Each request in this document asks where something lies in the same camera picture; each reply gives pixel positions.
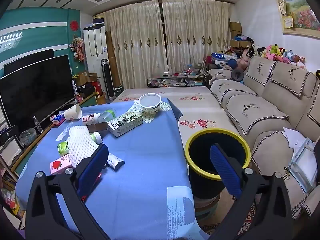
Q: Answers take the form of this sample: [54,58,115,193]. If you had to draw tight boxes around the artificial flower wall decoration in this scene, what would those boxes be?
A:
[69,34,85,62]

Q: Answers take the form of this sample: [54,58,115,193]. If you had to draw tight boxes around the dark round cushion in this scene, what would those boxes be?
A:
[231,68,244,82]

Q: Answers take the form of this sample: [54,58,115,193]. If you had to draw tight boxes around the white pink-label bottle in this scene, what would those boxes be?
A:
[82,113,101,126]

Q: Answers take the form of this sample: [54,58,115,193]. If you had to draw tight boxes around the white paper cup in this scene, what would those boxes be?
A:
[64,103,82,120]

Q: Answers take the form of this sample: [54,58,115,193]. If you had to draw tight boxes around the clear water bottle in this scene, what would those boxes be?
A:
[33,116,43,133]

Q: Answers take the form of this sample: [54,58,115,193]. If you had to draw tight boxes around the floral white mat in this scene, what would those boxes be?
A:
[114,86,247,140]

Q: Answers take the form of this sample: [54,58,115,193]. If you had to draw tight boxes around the blue star-print pillow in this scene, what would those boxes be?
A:
[211,52,237,67]

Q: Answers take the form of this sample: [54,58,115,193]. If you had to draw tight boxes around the black yellow-rimmed trash bin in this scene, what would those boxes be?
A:
[184,128,251,200]

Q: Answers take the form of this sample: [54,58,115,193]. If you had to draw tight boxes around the green leaf-print carton box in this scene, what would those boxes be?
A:
[107,112,143,138]

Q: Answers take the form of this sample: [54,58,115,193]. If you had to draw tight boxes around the pink strawberry drink carton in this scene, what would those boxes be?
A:
[49,155,73,175]

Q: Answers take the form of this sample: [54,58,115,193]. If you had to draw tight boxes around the beige sofa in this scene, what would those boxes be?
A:
[206,55,320,220]

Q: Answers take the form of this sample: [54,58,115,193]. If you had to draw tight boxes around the green striped cloth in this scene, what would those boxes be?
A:
[129,99,173,124]

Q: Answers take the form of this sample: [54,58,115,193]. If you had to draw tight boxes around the framed flower picture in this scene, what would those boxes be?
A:
[273,0,320,33]

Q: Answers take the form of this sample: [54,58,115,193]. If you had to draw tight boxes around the stack of cardboard boxes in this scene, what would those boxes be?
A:
[229,21,250,49]

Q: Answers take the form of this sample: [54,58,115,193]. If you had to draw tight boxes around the white foam fruit net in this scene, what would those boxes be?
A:
[68,126,100,168]

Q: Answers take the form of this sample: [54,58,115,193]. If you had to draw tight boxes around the loose white papers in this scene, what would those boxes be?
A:
[282,127,308,150]

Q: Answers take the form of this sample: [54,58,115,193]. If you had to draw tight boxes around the white tower fan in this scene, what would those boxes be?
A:
[101,59,116,100]

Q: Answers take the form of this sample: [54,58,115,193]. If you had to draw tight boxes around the red and blue small box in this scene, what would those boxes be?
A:
[51,114,66,126]

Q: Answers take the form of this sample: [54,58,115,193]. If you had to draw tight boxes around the clear green-capped plastic bottle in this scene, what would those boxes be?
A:
[97,108,117,123]

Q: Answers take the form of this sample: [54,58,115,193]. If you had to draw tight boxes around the open cardboard box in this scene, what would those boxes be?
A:
[74,72,100,88]

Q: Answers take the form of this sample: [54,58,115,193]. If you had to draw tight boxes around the black flat television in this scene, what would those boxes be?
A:
[0,54,76,133]

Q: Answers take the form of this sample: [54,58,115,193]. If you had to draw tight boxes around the clear plastic document bag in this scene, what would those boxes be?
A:
[285,137,318,194]

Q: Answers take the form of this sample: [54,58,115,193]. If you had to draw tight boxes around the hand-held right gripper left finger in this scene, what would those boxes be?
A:
[25,144,110,240]

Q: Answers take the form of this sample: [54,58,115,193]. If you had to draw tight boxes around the small green drink carton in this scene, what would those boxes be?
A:
[57,140,70,156]

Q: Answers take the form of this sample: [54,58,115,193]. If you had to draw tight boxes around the teal plastic stool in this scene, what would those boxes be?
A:
[195,205,218,220]

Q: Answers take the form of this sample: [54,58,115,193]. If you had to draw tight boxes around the pile of plush toys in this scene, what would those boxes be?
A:
[250,44,307,70]

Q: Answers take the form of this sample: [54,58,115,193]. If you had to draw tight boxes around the white standing air conditioner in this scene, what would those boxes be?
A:
[83,25,110,74]

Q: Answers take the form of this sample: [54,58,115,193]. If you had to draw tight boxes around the white round plastic tub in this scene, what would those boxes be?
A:
[139,93,162,114]

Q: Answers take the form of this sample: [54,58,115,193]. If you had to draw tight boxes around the beige patterned curtain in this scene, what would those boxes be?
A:
[104,0,167,89]
[162,0,230,74]

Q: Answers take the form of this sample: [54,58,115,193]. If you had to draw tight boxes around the blue tablecloth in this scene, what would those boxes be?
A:
[15,97,210,240]

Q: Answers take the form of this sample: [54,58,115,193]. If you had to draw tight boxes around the small brown box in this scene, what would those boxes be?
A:
[87,122,108,134]

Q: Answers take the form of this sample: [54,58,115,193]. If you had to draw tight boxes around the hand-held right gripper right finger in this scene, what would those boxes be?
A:
[207,144,293,240]

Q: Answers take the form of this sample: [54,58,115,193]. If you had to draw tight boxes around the cluttered glass coffee table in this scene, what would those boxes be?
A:
[147,72,208,88]

